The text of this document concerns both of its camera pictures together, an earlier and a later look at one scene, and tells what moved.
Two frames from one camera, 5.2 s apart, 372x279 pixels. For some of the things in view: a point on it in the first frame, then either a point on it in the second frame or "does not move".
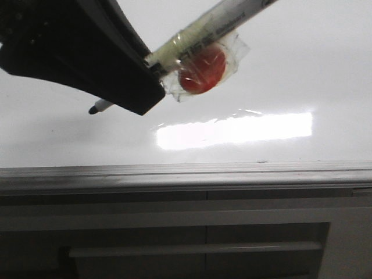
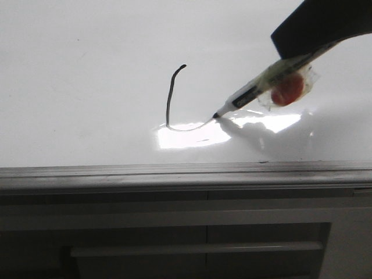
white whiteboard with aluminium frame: x=295 y=120 does not move
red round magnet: x=207 y=71 -> x=289 y=89
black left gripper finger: x=88 y=45 -> x=314 y=24
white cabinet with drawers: x=277 y=233 does not move
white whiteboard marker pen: x=199 y=29 -> x=272 y=77
